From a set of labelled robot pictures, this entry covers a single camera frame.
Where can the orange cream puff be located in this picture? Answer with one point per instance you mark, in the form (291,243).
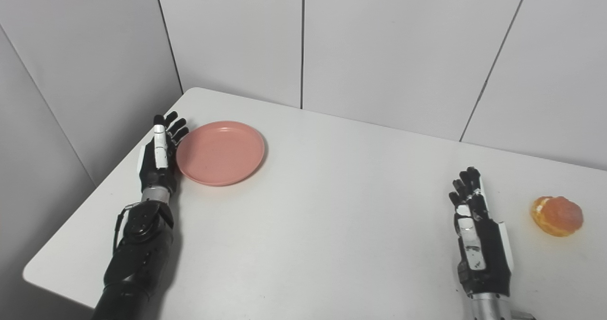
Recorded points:
(559,215)

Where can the pink round plate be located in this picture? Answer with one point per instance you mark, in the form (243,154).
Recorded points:
(220,154)

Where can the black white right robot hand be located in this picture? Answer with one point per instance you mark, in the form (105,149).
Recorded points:
(491,263)

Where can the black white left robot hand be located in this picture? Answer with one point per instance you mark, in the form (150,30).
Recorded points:
(159,173)

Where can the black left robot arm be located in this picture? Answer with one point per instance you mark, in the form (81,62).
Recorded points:
(137,263)

